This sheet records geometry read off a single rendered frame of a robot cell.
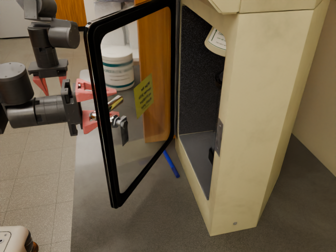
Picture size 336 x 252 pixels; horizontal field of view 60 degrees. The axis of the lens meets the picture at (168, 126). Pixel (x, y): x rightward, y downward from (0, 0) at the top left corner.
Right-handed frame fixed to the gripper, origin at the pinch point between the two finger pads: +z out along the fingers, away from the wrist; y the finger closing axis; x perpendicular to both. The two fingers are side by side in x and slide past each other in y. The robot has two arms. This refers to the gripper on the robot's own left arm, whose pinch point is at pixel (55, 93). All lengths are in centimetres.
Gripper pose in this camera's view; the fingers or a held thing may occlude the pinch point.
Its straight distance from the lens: 93.4
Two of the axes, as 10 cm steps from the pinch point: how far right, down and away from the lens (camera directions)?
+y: 9.7, -1.4, 1.9
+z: 0.1, 8.3, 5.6
